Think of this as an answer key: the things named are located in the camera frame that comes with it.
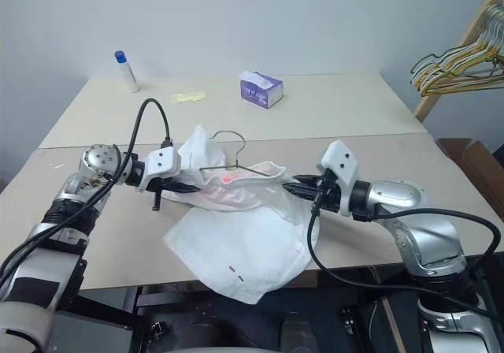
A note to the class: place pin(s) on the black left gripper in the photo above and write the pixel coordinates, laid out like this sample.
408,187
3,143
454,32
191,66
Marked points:
159,185

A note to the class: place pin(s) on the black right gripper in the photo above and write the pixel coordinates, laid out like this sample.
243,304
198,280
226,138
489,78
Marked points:
330,193

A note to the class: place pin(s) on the white garment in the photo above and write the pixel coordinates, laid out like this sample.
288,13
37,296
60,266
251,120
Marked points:
244,242

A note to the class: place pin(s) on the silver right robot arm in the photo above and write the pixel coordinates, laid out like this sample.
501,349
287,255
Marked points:
409,211

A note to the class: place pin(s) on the wooden hanger rack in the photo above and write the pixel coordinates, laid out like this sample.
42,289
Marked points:
431,101

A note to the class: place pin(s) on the yellow plastic packet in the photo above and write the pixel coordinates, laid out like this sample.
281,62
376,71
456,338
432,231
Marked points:
189,96

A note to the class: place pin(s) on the purple tissue box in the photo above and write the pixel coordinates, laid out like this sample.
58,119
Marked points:
260,91

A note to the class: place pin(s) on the white tube with blue cap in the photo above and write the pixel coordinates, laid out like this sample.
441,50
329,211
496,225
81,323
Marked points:
128,73

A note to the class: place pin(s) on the brown cardboard box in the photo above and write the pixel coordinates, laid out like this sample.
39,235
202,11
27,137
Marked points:
476,164

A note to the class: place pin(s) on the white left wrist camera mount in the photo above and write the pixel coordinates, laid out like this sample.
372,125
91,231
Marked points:
161,163

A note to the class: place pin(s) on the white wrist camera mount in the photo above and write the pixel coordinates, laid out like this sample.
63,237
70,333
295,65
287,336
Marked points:
161,163
340,160

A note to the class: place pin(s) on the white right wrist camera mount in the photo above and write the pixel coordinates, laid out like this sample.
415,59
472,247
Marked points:
340,160

